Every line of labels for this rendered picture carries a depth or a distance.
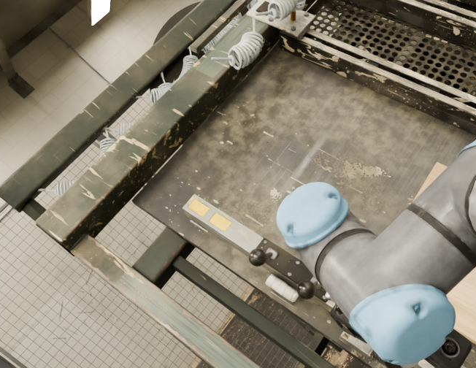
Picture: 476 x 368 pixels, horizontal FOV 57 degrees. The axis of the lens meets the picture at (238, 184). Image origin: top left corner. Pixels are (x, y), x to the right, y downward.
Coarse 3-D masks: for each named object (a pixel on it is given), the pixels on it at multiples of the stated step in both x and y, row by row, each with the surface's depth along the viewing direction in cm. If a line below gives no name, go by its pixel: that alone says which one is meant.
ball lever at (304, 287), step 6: (300, 282) 88; (306, 282) 87; (312, 282) 96; (300, 288) 86; (306, 288) 86; (312, 288) 86; (318, 288) 96; (300, 294) 86; (306, 294) 86; (312, 294) 86
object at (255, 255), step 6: (252, 252) 91; (258, 252) 90; (264, 252) 91; (270, 252) 100; (276, 252) 101; (252, 258) 90; (258, 258) 90; (264, 258) 90; (252, 264) 91; (258, 264) 90
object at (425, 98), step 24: (264, 0) 138; (288, 24) 131; (288, 48) 139; (312, 48) 132; (336, 48) 132; (336, 72) 134; (360, 72) 127; (384, 72) 123; (408, 72) 123; (408, 96) 123; (432, 96) 118; (456, 96) 118; (456, 120) 119
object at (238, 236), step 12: (204, 204) 111; (192, 216) 111; (204, 216) 109; (228, 216) 108; (216, 228) 107; (228, 228) 107; (240, 228) 106; (228, 240) 107; (240, 240) 105; (252, 240) 105; (264, 264) 103; (336, 312) 96
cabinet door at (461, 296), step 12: (444, 168) 112; (432, 180) 111; (420, 192) 110; (468, 276) 98; (456, 288) 97; (468, 288) 97; (456, 300) 96; (468, 300) 96; (456, 312) 94; (468, 312) 94; (456, 324) 93; (468, 324) 93; (468, 336) 92
